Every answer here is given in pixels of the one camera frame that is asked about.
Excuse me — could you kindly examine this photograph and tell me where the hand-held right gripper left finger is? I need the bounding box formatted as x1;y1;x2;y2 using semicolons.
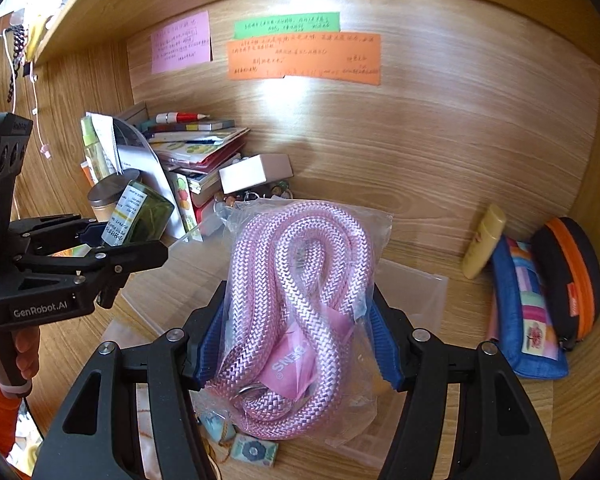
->
32;280;231;480

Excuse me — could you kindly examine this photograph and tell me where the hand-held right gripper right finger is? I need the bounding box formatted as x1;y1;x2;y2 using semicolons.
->
365;282;561;480

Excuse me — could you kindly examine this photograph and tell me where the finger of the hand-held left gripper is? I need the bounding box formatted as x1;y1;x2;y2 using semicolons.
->
7;213;108;257
16;239;169;309

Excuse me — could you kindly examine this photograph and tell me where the green jar with white label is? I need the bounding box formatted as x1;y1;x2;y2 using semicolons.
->
102;180;176;248

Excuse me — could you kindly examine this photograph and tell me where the clear plastic storage box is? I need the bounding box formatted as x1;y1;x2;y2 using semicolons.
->
102;230;451;456

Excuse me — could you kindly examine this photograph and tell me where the pink rope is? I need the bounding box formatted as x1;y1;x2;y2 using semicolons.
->
192;199;396;448

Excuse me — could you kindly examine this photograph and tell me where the wooden desktop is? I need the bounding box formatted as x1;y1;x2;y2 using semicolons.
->
25;195;600;480

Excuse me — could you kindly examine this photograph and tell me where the person's left hand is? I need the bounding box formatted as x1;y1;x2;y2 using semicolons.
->
0;327;41;386

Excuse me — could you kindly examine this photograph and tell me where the brown mug with lid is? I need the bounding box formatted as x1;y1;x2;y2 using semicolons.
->
86;174;142;226

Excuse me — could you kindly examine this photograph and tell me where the fruit print carton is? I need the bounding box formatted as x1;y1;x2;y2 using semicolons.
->
170;172;201;236

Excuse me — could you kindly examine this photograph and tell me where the green spray bottle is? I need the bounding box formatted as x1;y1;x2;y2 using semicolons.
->
80;115;113;183

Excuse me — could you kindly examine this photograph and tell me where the small mint green bottle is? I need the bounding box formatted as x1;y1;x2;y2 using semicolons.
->
200;410;236;443

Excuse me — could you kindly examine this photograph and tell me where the grey curved metal stand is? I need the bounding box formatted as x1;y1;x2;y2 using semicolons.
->
115;120;183;238

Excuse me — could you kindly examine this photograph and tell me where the white printed carton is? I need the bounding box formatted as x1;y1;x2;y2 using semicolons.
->
90;112;122;176

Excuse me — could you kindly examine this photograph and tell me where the pink flat wallet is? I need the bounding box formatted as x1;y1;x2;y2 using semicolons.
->
485;300;501;348

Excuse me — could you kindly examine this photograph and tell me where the stack of notebooks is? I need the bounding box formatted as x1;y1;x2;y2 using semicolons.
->
145;117;251;211

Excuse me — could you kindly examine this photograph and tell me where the blue patchwork pouch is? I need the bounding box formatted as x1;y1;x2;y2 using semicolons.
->
485;234;571;381

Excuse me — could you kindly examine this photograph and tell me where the yellow tube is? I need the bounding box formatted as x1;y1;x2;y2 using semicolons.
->
461;204;508;281

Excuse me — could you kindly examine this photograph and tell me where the white cardboard box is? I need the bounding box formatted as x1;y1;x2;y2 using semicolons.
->
218;154;295;196

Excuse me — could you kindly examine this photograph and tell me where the red and white pen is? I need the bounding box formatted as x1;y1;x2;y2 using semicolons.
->
155;110;211;125

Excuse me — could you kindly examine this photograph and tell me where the black case with orange zip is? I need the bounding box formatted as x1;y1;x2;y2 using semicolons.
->
530;216;600;353

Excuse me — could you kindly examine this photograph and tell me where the pink sticky note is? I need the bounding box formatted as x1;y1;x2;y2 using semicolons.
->
151;10;214;75

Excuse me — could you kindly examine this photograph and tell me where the orange sticky note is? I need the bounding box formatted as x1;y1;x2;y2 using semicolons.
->
226;33;383;86

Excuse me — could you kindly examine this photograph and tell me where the green sticky note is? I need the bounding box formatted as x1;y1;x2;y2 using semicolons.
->
232;11;342;40

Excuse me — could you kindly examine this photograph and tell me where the cable with pink connector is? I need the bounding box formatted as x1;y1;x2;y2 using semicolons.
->
29;75;54;161

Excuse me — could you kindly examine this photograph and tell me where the mahjong tile keychain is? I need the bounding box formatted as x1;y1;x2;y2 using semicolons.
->
227;432;281;463

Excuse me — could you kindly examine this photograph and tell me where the key ring bunch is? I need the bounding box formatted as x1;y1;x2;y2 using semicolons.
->
215;180;294;217

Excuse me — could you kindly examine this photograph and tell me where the black beaded bracelet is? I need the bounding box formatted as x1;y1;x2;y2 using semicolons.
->
5;25;29;111

